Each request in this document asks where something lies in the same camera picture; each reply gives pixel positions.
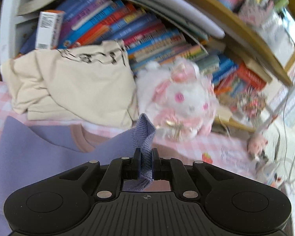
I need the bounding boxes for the pink checkered desk mat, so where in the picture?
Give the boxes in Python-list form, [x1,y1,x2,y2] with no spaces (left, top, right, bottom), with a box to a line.
[0,78,295,236]

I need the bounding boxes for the cream folded garment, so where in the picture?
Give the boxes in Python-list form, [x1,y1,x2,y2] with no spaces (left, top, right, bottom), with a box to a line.
[1,40,138,128]

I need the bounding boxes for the colorful bead tree ornament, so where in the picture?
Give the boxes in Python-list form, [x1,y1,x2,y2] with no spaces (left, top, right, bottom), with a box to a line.
[218,88,267,121]

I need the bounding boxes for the small pink pig plush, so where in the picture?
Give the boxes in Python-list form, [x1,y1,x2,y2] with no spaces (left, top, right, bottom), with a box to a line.
[247,134,268,160]

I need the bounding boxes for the purple and mauve sweater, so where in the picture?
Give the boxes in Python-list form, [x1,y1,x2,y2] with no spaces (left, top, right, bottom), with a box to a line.
[0,112,203,236]

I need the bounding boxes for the white Gorilla book box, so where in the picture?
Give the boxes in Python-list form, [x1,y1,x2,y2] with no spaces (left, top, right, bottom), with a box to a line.
[35,10,65,50]

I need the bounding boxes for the pink white bunny plush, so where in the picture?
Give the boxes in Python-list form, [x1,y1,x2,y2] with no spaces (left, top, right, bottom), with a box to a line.
[135,58,218,142]

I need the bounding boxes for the row of books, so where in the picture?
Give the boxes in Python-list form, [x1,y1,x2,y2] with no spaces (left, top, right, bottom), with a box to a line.
[20,0,265,96]

